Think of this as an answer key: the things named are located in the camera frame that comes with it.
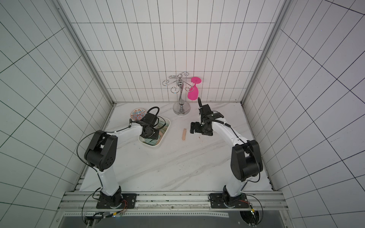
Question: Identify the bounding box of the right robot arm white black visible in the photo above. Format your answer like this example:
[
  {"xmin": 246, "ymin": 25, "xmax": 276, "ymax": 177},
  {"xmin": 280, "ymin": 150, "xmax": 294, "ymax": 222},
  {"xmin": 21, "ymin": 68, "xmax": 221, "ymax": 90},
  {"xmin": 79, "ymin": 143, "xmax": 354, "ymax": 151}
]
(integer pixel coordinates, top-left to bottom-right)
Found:
[{"xmin": 190, "ymin": 98, "xmax": 263, "ymax": 198}]

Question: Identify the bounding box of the peach folding fruit knife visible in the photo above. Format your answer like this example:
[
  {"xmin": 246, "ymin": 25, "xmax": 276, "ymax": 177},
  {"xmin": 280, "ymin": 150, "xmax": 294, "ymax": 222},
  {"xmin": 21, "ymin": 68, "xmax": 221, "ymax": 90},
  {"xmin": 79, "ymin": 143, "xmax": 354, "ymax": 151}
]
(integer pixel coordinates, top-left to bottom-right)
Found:
[{"xmin": 182, "ymin": 128, "xmax": 187, "ymax": 141}]

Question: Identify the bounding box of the pink plastic wine glass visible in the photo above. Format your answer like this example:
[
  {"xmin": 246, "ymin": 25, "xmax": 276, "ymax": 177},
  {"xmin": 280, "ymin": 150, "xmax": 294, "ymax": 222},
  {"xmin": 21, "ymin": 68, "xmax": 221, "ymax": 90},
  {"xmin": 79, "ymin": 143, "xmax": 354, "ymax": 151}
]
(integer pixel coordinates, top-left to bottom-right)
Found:
[{"xmin": 187, "ymin": 77, "xmax": 202, "ymax": 101}]

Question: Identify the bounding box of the aluminium mounting rail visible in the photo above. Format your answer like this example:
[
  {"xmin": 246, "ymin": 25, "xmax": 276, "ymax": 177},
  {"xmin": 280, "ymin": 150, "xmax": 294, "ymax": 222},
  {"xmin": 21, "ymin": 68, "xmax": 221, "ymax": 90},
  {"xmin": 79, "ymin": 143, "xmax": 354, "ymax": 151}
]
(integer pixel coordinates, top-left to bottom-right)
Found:
[{"xmin": 58, "ymin": 192, "xmax": 289, "ymax": 212}]

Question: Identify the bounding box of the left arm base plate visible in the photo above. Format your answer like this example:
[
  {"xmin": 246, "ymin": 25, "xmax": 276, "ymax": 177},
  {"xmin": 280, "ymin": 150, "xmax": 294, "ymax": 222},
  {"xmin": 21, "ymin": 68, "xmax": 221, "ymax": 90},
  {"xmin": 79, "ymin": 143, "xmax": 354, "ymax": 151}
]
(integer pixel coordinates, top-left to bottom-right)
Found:
[{"xmin": 96, "ymin": 193, "xmax": 137, "ymax": 210}]

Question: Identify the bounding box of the small patterned dish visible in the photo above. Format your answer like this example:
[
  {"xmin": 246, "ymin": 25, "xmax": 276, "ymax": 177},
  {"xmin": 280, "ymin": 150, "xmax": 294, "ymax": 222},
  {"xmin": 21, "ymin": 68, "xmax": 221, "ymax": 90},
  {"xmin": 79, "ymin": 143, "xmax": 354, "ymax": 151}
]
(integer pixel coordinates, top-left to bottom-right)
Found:
[{"xmin": 130, "ymin": 108, "xmax": 147, "ymax": 121}]

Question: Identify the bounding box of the chrome cup holder stand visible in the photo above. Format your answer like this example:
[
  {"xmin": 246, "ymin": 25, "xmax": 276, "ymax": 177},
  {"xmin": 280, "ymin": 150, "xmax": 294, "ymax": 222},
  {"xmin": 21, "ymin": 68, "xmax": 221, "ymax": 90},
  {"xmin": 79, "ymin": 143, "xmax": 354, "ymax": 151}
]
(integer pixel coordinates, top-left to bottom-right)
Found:
[{"xmin": 162, "ymin": 71, "xmax": 193, "ymax": 116}]

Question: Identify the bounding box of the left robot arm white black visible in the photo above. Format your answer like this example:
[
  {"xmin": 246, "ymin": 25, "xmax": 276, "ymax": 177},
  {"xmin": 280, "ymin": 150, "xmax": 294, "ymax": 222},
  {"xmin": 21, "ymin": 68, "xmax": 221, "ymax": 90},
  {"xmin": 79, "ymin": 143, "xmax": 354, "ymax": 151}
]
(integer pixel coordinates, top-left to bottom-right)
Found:
[{"xmin": 84, "ymin": 106, "xmax": 166, "ymax": 197}]

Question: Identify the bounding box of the white plastic storage box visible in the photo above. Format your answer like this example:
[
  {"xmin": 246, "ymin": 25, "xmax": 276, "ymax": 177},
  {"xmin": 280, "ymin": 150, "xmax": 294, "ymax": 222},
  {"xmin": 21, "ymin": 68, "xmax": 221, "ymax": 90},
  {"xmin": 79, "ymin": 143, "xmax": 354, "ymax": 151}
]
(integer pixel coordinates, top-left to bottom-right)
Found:
[{"xmin": 138, "ymin": 116, "xmax": 171, "ymax": 148}]

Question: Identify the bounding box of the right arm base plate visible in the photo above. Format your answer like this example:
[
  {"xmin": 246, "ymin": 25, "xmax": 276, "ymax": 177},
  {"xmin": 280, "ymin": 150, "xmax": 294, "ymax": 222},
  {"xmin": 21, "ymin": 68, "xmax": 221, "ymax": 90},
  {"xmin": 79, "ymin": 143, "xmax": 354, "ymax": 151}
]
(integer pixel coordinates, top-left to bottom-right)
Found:
[{"xmin": 208, "ymin": 193, "xmax": 250, "ymax": 209}]

